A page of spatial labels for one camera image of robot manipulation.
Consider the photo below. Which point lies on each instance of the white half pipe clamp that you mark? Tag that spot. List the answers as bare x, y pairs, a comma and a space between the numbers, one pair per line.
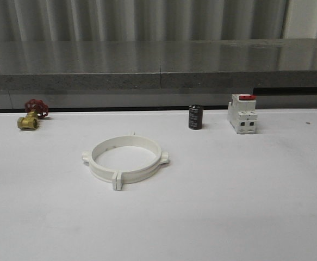
151, 168
98, 168

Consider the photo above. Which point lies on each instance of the black cylindrical capacitor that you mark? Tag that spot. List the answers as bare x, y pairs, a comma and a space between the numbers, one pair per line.
195, 117

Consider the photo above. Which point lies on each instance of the grey stone ledge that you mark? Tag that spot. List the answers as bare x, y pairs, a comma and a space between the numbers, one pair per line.
262, 66

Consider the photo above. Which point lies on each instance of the brass valve red handwheel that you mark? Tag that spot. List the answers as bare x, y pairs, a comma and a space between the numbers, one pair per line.
35, 109

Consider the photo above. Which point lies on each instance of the white circuit breaker red switch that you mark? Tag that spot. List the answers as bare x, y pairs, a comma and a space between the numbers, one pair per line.
242, 113

